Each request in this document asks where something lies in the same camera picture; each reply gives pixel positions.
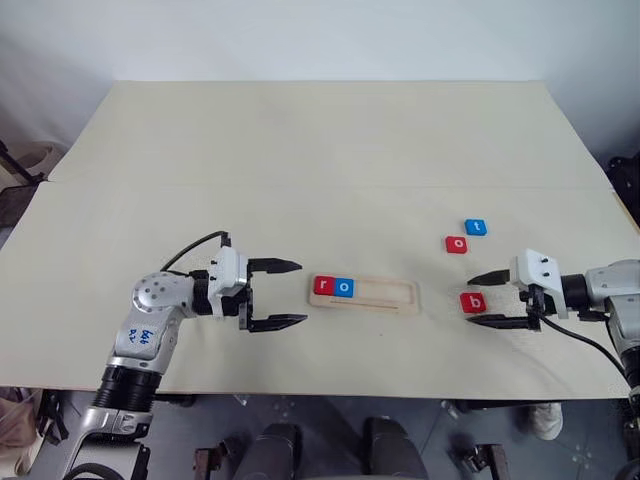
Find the red letter block o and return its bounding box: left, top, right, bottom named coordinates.
left=441, top=235, right=472, bottom=256

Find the white shoe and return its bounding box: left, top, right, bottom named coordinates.
left=528, top=401, right=565, bottom=442

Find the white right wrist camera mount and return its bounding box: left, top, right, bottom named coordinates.
left=508, top=248, right=572, bottom=319

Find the brown metal bracket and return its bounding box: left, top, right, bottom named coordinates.
left=193, top=435, right=239, bottom=480
left=450, top=440, right=510, bottom=480

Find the black folding stand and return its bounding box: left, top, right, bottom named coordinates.
left=0, top=139, right=47, bottom=227

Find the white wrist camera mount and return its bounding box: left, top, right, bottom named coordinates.
left=508, top=248, right=572, bottom=319
left=208, top=247, right=251, bottom=317

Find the red letter block b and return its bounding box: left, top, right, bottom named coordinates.
left=459, top=291, right=488, bottom=316

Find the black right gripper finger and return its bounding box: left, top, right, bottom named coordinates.
left=466, top=269, right=512, bottom=288
left=466, top=313, right=531, bottom=332

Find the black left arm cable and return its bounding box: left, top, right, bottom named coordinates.
left=160, top=230, right=234, bottom=274

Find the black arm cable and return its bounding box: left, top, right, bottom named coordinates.
left=160, top=230, right=234, bottom=274
left=540, top=316, right=632, bottom=387

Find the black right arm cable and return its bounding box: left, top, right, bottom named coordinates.
left=540, top=316, right=632, bottom=387

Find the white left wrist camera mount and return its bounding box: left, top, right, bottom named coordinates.
left=208, top=247, right=251, bottom=317

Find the dark rounded shape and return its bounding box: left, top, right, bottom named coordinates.
left=363, top=416, right=430, bottom=480
left=253, top=422, right=304, bottom=480

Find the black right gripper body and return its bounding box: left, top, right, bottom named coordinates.
left=518, top=283, right=550, bottom=332

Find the wooden letter tray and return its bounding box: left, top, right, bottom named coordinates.
left=307, top=274, right=421, bottom=316

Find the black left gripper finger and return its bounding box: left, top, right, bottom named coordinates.
left=248, top=257, right=303, bottom=276
left=251, top=313, right=309, bottom=334

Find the black equipment with wheels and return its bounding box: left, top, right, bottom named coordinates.
left=606, top=153, right=640, bottom=224

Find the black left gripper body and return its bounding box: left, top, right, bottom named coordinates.
left=221, top=259, right=258, bottom=332

